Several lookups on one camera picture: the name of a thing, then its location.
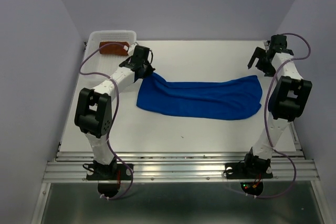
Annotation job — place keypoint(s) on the brown towel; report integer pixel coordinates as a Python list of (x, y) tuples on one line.
[(113, 48)]

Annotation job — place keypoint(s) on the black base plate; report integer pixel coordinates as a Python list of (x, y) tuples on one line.
[(114, 172), (239, 170)]

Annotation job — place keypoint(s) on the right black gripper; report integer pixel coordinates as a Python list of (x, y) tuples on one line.
[(259, 52)]

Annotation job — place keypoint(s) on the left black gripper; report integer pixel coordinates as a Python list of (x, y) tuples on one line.
[(149, 71)]

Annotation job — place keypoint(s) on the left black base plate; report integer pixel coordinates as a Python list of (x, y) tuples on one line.
[(114, 172)]

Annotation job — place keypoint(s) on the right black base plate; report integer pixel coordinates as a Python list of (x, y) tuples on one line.
[(239, 170)]

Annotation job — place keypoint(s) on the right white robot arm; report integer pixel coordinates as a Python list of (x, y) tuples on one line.
[(285, 101)]

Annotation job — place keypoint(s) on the aluminium rail frame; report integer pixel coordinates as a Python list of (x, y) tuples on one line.
[(178, 173)]

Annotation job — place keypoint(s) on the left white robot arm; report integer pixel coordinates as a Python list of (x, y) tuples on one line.
[(97, 107)]

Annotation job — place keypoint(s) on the blue towel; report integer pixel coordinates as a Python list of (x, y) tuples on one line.
[(231, 100)]

